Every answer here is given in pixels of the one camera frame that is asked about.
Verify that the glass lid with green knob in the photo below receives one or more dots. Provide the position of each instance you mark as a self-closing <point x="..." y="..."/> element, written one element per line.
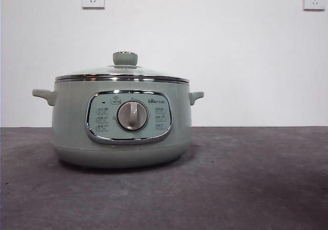
<point x="125" y="59"/>

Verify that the pale green electric pot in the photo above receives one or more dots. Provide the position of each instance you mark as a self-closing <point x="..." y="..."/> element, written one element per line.
<point x="71" y="112"/>

